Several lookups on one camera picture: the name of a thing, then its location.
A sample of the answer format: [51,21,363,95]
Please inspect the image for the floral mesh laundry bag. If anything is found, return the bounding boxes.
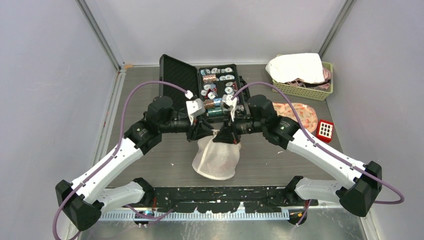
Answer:
[272,102,318,133]

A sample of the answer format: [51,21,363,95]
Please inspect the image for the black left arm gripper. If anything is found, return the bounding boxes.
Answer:
[160,115,216,143]

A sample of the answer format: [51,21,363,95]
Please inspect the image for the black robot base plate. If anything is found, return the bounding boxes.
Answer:
[121,185,319,215]

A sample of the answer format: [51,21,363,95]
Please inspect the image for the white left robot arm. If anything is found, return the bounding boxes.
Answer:
[55,96,213,232]

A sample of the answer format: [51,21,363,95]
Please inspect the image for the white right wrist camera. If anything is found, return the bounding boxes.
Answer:
[220,94,237,122]

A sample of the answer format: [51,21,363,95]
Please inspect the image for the aluminium frame rail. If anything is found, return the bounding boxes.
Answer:
[75,0,122,72]

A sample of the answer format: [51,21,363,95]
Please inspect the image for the black poker chip case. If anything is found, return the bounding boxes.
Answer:
[159,54,247,123]

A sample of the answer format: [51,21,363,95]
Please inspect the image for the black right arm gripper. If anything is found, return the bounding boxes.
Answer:
[213,108,266,144]

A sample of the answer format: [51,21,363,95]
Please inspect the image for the pink bras in basket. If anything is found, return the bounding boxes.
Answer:
[285,67,333,91]

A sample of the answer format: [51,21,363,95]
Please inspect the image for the white bra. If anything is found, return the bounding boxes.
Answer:
[265,53,325,84]

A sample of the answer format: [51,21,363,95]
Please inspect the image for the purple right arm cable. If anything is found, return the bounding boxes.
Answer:
[231,81,406,205]

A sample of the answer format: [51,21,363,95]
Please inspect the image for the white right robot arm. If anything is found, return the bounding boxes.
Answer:
[213,94,382,217]

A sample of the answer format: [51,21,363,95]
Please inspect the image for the green plastic basket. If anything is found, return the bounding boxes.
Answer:
[272,61,334,101]

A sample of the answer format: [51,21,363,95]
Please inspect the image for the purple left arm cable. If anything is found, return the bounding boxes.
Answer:
[52,80,191,240]

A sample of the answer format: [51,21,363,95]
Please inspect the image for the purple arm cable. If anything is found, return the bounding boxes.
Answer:
[52,80,191,240]
[231,81,406,205]

